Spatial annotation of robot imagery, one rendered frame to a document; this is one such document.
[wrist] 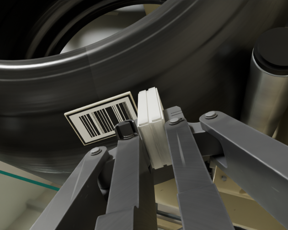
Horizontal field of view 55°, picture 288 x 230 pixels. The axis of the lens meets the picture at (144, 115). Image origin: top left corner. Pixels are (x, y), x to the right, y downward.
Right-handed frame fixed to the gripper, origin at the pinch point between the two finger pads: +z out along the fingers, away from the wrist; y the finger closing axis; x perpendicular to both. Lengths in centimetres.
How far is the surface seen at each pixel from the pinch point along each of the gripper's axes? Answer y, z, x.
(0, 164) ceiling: -225, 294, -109
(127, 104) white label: -2.1, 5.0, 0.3
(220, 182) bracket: 6.1, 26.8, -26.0
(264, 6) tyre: 12.9, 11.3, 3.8
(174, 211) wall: -39, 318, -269
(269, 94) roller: 10.2, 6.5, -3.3
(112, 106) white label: -3.3, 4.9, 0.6
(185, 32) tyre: 4.6, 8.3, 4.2
